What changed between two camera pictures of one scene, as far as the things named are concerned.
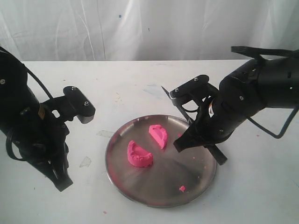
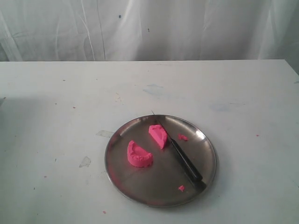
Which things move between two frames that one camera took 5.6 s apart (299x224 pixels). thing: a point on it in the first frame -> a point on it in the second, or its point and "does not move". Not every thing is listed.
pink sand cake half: [160, 134] does not move
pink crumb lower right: [182, 188] does not move
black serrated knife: [215, 152] -> [191, 168]
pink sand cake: [138, 157] does not move
